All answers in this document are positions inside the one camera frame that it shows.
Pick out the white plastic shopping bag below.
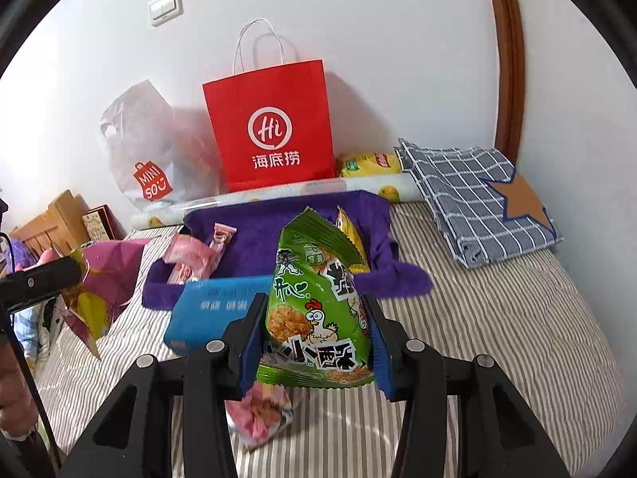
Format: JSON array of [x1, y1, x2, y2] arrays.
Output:
[[98, 80, 225, 210]]

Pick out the blue box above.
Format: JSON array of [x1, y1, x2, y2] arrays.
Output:
[[163, 275, 274, 357]]

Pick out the pink white candy packet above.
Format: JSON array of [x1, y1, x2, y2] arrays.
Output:
[[209, 223, 237, 264]]

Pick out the red paper bag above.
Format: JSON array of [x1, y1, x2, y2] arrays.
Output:
[[202, 19, 336, 192]]

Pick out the purple pink snack bag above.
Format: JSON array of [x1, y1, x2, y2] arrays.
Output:
[[62, 238, 152, 359]]

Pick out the purple cloth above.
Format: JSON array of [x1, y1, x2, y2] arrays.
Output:
[[142, 190, 433, 310]]

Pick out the decorated box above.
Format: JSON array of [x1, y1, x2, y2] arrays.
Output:
[[82, 204, 125, 242]]

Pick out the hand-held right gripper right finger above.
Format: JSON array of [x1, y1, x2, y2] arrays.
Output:
[[361, 293, 571, 478]]

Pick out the yellow snack packet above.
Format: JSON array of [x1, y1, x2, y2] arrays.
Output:
[[334, 206, 370, 274]]

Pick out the black cable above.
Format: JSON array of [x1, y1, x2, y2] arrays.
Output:
[[0, 304, 61, 469]]

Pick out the brown wooden trim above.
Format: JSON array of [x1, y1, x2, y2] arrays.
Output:
[[483, 0, 527, 157]]

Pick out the crumpled pink snack packet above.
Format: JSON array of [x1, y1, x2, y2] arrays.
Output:
[[226, 383, 294, 451]]

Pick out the white light switch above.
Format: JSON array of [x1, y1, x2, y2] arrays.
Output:
[[149, 0, 184, 28]]

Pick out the green snack bag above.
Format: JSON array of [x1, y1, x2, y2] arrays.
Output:
[[256, 206, 375, 389]]

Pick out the pink snack packet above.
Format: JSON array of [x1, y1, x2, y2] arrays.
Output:
[[226, 383, 294, 451], [164, 233, 222, 284]]

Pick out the yellow snack bag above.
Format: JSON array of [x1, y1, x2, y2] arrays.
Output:
[[336, 152, 404, 178]]

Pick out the wooden headboard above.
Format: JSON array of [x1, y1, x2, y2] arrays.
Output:
[[10, 190, 90, 260]]

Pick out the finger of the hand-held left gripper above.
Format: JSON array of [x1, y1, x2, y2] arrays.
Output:
[[0, 256, 83, 312]]

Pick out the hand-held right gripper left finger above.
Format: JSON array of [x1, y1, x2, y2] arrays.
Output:
[[60, 293, 270, 478]]

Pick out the light blue cloth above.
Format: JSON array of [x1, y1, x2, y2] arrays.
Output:
[[14, 301, 66, 362]]

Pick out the folded grey plaid cloth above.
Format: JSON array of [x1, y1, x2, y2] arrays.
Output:
[[395, 138, 564, 270]]

